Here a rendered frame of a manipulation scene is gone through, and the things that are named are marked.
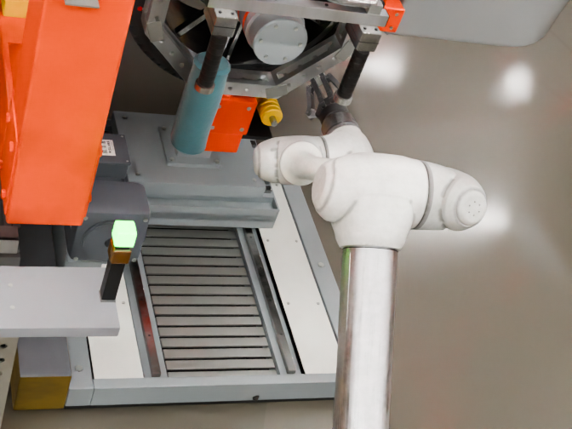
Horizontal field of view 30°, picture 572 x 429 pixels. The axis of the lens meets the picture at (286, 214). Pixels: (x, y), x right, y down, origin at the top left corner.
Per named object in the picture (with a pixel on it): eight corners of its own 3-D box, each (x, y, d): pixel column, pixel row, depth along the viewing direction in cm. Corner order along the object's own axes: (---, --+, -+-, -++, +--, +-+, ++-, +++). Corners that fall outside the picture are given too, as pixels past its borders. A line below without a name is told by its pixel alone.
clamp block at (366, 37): (363, 29, 247) (371, 10, 244) (375, 53, 241) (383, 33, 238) (343, 26, 245) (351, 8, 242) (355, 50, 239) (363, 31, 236)
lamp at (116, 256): (126, 250, 220) (129, 237, 217) (128, 265, 217) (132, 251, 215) (106, 250, 218) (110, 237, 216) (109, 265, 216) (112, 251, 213)
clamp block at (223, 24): (224, 14, 234) (230, -7, 231) (233, 38, 228) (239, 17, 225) (202, 11, 232) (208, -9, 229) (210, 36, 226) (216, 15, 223)
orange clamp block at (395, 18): (355, 12, 269) (386, 15, 272) (363, 30, 264) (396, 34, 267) (364, -12, 265) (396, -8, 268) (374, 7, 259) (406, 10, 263)
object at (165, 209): (244, 149, 336) (253, 125, 329) (271, 231, 312) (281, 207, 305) (86, 140, 317) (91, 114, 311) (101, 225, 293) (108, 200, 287)
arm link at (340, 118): (368, 140, 261) (360, 124, 265) (352, 118, 255) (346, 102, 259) (335, 158, 263) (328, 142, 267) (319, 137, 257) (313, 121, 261)
